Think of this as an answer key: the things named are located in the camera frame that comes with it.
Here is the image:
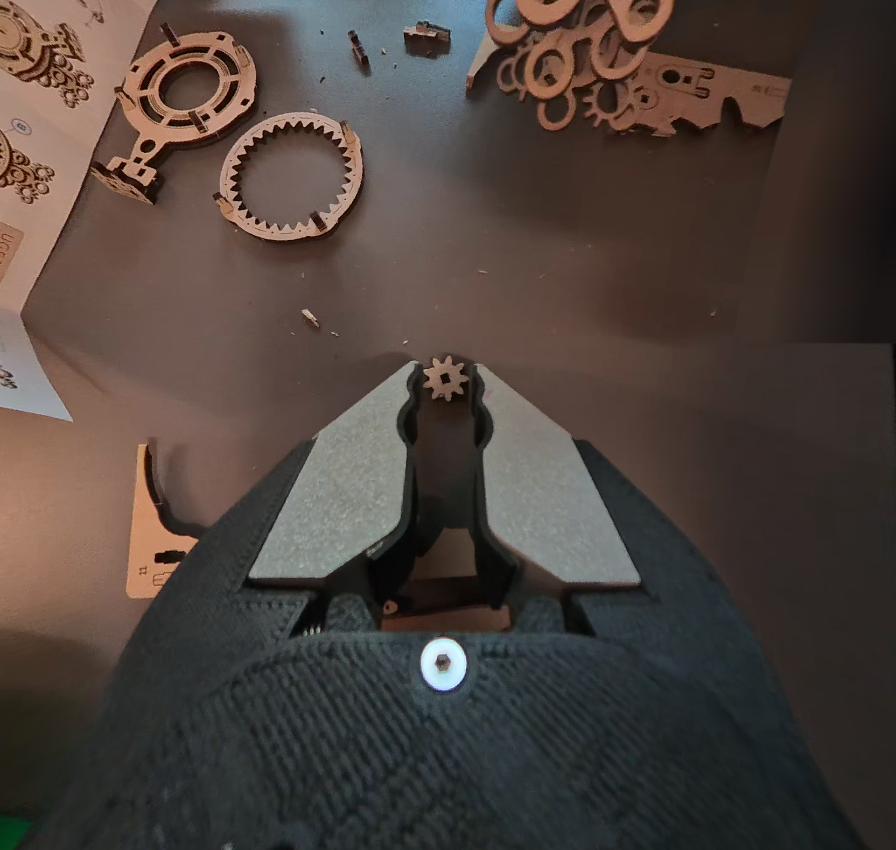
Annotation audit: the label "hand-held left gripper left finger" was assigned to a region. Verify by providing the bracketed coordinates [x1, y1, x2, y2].
[248, 361, 422, 588]

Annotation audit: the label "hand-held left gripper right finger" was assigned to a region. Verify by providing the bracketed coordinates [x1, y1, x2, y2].
[470, 362, 643, 592]

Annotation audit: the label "small wooden gear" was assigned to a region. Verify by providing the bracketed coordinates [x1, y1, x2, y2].
[422, 356, 464, 404]

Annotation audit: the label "printed instruction sheet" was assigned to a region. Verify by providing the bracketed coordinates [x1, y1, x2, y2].
[0, 0, 184, 422]

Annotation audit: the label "wooden scrap sheet gear cutouts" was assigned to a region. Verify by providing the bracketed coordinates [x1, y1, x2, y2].
[465, 32, 793, 138]

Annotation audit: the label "wooden ring gear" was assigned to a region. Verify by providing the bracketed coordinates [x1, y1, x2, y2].
[212, 111, 365, 242]

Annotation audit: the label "round wooden frame with foot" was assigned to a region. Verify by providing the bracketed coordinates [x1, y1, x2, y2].
[90, 22, 256, 205]

